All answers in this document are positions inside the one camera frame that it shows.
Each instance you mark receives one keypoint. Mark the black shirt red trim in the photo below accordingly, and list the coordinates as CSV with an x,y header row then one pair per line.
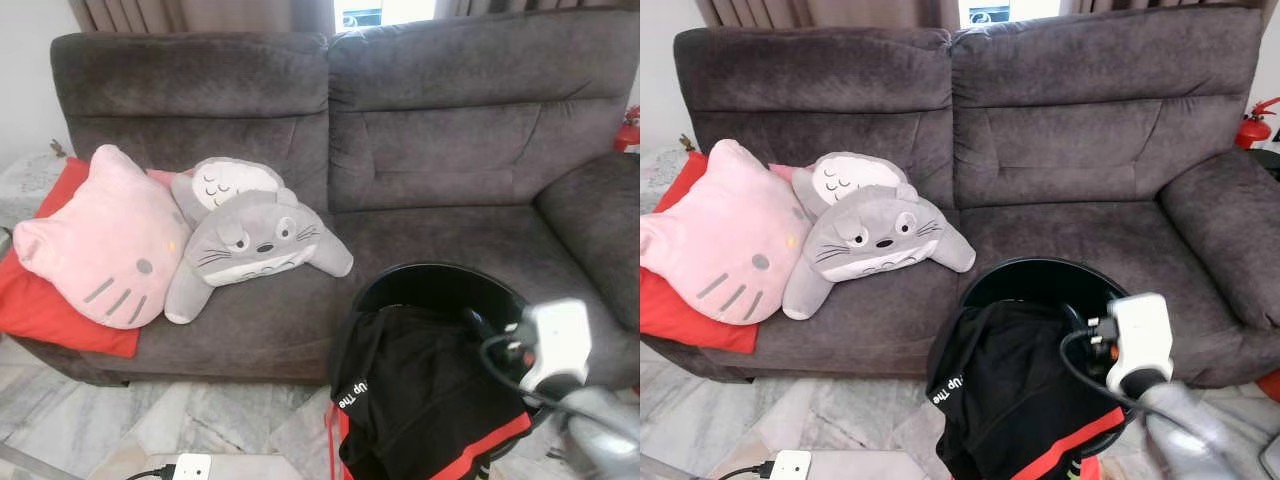
x,y
1010,390
420,390

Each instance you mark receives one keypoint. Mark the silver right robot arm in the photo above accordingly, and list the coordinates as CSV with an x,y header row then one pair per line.
x,y
600,430
1190,430

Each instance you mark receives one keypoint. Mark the black round laundry basket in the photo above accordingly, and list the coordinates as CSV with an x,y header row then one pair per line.
x,y
1030,280
430,285

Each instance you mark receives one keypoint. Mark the dark grey fabric sofa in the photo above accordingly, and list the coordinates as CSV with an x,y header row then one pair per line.
x,y
450,150
1080,150

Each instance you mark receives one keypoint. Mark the red plastic stool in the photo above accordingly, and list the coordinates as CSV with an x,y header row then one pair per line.
x,y
1270,385

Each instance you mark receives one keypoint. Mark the grey lace cloth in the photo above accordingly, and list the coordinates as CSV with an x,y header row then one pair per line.
x,y
660,180
25,185

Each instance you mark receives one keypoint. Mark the red fire extinguisher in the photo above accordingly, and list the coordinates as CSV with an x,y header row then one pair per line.
x,y
1252,130
628,135

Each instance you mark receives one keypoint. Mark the pink cat face plush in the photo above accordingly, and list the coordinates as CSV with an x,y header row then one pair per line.
x,y
100,240
720,240

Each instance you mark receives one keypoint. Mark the grey white-belly totoro plush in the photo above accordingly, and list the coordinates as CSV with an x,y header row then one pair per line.
x,y
850,180
230,180

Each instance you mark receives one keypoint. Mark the brown curtain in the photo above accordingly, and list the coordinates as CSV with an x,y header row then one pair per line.
x,y
830,10

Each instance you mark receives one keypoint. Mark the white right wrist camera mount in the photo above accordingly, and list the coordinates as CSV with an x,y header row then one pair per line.
x,y
555,340
1140,340

